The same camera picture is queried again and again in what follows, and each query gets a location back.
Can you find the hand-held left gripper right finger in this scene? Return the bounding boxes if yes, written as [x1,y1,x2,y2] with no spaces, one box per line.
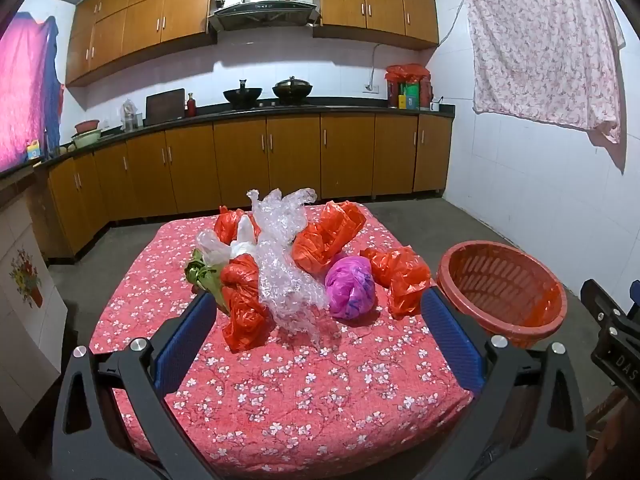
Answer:
[421,286,588,480]

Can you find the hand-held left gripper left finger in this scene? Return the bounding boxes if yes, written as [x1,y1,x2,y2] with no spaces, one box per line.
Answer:
[52,290,221,480]

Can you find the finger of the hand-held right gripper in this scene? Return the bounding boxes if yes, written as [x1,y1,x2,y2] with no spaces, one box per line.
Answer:
[580,279,628,328]

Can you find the long red plastic bag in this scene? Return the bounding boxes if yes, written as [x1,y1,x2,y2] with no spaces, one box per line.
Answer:
[220,254,271,353]

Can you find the green foil wrapper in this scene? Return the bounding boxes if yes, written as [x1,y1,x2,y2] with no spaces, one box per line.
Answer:
[184,250,226,311]

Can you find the red plastic basket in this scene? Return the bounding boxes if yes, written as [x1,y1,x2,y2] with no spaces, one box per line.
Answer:
[436,241,568,350]

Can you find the white plastic bag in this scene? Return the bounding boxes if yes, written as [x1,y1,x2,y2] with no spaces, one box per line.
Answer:
[196,215,261,267]

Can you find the pink plastic bag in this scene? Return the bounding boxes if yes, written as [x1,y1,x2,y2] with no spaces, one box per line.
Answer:
[325,255,377,320]

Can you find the clear plastic bag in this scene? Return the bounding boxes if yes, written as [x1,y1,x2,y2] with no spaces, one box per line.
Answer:
[246,187,341,348]

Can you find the small red plastic bag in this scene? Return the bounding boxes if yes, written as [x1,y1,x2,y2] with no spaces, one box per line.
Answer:
[214,205,262,246]

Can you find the large red plastic bag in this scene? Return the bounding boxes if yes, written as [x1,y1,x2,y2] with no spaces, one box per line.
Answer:
[291,201,367,273]

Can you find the red floral tablecloth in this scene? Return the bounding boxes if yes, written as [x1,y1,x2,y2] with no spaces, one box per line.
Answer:
[89,202,476,480]

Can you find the flower print panel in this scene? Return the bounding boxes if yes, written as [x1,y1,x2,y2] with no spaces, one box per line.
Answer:
[0,195,68,431]

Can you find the wooden lower cabinets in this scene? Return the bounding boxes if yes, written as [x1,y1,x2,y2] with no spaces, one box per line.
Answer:
[47,112,453,261]

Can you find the wooden cabinets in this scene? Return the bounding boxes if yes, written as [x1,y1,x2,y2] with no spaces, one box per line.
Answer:
[65,0,440,87]
[47,112,453,261]

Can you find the pale green basin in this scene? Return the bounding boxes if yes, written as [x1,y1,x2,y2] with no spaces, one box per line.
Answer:
[70,130,103,150]

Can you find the clear jar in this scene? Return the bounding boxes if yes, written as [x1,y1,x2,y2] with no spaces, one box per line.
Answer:
[122,100,143,133]

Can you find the black kitchen countertop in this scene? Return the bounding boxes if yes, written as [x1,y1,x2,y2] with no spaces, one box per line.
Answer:
[0,102,456,176]

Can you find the dark cutting board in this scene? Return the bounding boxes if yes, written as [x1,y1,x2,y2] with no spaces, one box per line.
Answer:
[145,88,187,126]

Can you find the black open wok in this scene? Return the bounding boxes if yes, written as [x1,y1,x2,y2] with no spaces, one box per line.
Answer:
[222,79,263,108]

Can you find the pink floral hanging sheet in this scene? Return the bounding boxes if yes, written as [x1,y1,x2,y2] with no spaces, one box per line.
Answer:
[457,0,628,176]

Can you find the red bagged goods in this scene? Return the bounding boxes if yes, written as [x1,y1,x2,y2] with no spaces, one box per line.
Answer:
[385,64,433,109]

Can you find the black lidded wok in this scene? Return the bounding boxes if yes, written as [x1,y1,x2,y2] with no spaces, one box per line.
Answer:
[272,76,314,106]

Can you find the blue hanging cloth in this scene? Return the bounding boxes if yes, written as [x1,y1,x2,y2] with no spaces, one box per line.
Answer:
[42,16,66,158]

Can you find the pink hanging cloth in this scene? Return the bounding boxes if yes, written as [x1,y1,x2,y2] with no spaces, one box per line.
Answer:
[0,15,66,171]

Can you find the wooden upper cabinets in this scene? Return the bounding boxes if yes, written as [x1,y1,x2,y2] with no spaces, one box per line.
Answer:
[65,0,440,87]

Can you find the steel range hood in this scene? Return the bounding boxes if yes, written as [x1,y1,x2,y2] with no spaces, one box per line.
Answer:
[207,0,321,32]

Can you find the white power cable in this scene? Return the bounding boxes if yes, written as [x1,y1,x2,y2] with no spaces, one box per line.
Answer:
[370,42,386,86]

